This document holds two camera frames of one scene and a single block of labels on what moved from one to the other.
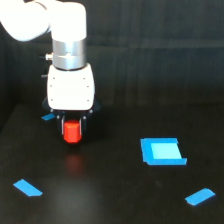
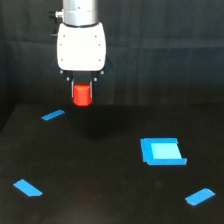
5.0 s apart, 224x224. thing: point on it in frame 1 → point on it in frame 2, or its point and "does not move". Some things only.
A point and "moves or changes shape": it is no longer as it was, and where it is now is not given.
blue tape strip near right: x=200 y=196 does not move
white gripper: x=71 y=90 → x=82 y=49
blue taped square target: x=162 y=151 does not move
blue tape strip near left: x=27 y=188 does not move
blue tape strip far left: x=48 y=117 does not move
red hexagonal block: x=72 y=131 moves or changes shape
